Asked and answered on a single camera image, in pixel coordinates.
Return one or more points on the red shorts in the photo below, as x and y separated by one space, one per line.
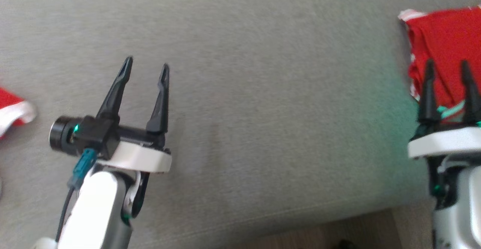
9 102

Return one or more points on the right gripper, white cover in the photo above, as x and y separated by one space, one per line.
443 141

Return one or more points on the red mesh garment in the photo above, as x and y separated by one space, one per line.
447 34

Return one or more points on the right robot arm, silver white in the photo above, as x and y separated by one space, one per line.
466 211

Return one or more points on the left robot arm, silver white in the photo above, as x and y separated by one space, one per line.
97 211

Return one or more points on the left gripper, white cover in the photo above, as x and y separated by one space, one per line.
142 158

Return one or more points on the grey fabric sofa seat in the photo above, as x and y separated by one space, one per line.
263 91

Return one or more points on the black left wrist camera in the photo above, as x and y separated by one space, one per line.
90 134

